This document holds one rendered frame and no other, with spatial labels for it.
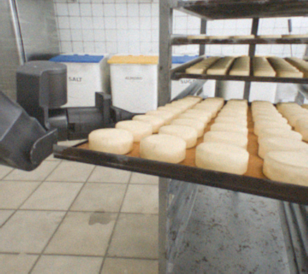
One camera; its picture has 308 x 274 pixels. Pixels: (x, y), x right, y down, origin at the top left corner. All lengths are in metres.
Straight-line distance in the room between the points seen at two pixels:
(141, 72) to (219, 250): 2.05
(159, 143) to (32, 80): 0.21
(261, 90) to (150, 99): 1.21
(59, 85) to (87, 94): 2.61
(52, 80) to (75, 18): 3.26
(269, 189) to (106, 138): 0.16
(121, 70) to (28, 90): 2.47
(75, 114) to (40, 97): 0.07
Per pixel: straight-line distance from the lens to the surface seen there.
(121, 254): 1.36
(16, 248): 1.54
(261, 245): 1.26
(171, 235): 0.96
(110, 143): 0.27
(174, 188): 0.86
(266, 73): 0.72
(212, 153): 0.24
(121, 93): 2.89
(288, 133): 0.37
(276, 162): 0.25
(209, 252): 1.17
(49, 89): 0.40
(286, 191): 0.23
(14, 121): 0.33
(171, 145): 0.25
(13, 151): 0.35
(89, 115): 0.43
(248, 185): 0.23
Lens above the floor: 0.97
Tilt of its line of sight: 18 degrees down
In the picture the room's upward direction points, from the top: straight up
